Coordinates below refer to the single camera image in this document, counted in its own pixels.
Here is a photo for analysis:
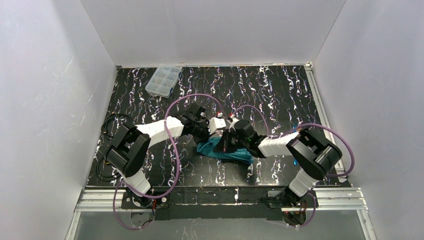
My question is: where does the teal cloth napkin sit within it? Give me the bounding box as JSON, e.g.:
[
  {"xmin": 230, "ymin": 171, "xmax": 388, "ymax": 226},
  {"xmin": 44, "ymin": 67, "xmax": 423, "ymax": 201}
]
[{"xmin": 196, "ymin": 137, "xmax": 254, "ymax": 165}]

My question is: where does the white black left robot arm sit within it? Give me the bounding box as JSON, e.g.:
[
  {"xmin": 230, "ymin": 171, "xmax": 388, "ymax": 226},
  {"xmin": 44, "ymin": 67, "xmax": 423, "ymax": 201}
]
[{"xmin": 100, "ymin": 103, "xmax": 225, "ymax": 199}]

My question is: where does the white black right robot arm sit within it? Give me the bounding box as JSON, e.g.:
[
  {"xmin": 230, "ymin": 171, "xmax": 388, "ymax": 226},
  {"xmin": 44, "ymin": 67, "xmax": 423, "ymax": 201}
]
[{"xmin": 212, "ymin": 120, "xmax": 343, "ymax": 201}]

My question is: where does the clear plastic screw organizer box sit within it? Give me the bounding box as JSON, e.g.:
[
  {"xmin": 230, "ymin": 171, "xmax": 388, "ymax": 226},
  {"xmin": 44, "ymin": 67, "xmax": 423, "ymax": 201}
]
[{"xmin": 145, "ymin": 64, "xmax": 182, "ymax": 99}]

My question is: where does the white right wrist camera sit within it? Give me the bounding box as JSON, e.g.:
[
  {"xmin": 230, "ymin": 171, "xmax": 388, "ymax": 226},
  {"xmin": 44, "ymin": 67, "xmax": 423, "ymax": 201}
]
[{"xmin": 226, "ymin": 113, "xmax": 239, "ymax": 131}]

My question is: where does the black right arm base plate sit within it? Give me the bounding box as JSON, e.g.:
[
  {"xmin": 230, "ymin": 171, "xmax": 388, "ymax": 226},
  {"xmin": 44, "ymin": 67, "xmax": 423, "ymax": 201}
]
[{"xmin": 258, "ymin": 187, "xmax": 319, "ymax": 209}]

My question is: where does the aluminium front frame rail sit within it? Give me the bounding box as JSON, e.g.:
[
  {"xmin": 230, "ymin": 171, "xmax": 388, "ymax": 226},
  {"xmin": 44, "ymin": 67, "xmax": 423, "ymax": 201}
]
[{"xmin": 75, "ymin": 186, "xmax": 368, "ymax": 212}]

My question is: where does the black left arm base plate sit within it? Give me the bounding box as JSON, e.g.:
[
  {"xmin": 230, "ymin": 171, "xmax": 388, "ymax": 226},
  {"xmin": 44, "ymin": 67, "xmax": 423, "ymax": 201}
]
[{"xmin": 121, "ymin": 187, "xmax": 171, "ymax": 210}]

